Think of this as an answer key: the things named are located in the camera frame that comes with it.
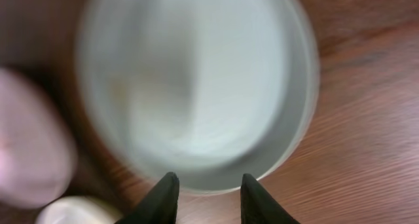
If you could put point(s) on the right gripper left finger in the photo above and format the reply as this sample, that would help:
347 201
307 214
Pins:
159 206

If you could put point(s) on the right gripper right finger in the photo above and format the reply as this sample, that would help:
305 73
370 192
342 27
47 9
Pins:
258 206

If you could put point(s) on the white plate bottom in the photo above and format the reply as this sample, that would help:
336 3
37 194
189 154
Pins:
79 210

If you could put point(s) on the white plate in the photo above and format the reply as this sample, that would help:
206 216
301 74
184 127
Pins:
38 155
79 210
207 89

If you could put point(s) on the white plate top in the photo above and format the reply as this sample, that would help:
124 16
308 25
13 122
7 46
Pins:
38 155

